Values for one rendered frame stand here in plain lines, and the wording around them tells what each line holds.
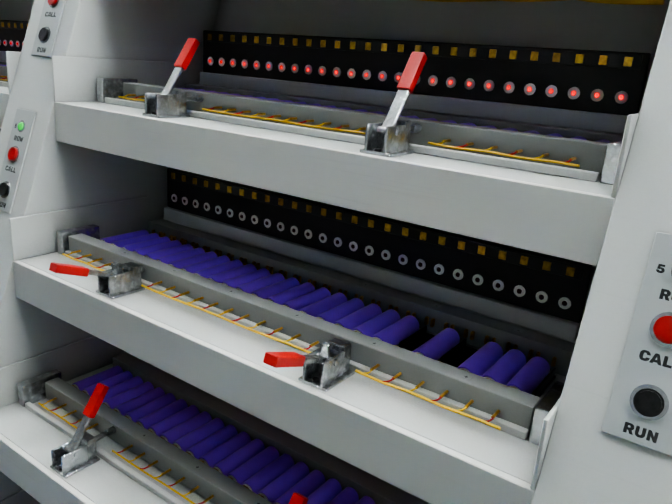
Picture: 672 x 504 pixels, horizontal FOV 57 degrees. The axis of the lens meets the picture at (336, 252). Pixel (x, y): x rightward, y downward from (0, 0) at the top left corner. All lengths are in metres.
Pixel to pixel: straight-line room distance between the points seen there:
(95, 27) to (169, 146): 0.23
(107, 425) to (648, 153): 0.60
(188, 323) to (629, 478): 0.39
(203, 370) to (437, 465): 0.23
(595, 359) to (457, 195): 0.14
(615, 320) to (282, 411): 0.26
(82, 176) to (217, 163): 0.27
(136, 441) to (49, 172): 0.32
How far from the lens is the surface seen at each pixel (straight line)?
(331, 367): 0.49
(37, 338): 0.85
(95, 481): 0.71
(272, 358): 0.44
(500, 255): 0.59
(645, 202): 0.41
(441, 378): 0.49
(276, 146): 0.54
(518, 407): 0.47
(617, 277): 0.41
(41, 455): 0.76
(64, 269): 0.63
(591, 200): 0.42
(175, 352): 0.59
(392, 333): 0.55
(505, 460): 0.45
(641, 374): 0.41
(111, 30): 0.83
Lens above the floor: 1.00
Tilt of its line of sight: 1 degrees down
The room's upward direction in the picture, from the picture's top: 15 degrees clockwise
